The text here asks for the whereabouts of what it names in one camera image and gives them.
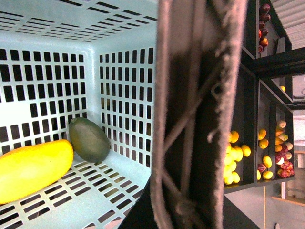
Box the dark green avocado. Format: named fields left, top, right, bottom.
left=69, top=117, right=110, bottom=163

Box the brown basket handle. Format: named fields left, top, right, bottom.
left=150, top=0, right=248, bottom=229

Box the light blue plastic basket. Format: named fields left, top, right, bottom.
left=0, top=0, right=158, bottom=229

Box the yellow mango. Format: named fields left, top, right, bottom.
left=0, top=139, right=74, bottom=204

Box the black fruit shelf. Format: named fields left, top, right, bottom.
left=224, top=0, right=305, bottom=194

